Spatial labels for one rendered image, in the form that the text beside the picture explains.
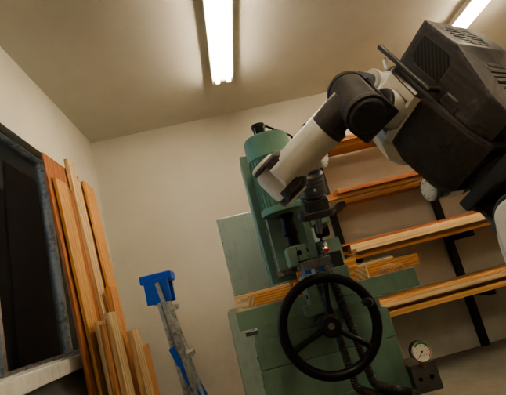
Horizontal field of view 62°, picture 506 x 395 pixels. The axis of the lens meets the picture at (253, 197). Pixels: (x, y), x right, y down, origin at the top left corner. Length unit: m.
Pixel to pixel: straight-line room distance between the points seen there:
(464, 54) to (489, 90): 0.10
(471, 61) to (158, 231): 3.36
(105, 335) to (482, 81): 2.21
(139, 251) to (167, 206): 0.48
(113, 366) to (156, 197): 1.89
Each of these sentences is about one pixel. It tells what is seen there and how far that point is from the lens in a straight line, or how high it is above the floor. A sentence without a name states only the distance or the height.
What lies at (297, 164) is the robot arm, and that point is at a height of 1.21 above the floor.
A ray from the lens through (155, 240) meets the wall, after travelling 3.99.
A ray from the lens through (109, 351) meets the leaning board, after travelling 2.61.
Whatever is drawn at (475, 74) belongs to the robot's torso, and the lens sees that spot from 0.99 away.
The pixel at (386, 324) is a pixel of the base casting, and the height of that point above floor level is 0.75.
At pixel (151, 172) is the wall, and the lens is 4.14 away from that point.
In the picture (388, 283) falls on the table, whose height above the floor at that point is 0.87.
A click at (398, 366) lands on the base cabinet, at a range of 1.47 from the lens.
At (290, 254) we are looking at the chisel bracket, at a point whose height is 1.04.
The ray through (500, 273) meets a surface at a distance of 4.03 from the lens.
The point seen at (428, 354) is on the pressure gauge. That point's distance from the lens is 1.43.
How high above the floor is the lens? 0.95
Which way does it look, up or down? 12 degrees up
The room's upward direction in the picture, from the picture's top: 14 degrees counter-clockwise
